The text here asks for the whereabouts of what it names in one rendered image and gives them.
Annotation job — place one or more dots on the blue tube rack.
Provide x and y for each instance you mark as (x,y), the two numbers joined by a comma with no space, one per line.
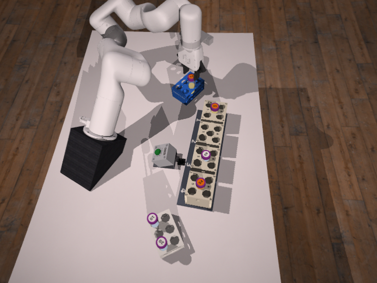
(183,92)

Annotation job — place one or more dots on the beige bucket adapter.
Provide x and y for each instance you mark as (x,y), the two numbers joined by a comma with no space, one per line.
(217,118)
(200,197)
(208,167)
(210,134)

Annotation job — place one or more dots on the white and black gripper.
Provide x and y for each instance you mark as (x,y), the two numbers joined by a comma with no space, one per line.
(193,59)

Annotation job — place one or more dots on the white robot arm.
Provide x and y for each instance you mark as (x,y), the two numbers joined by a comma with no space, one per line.
(123,65)

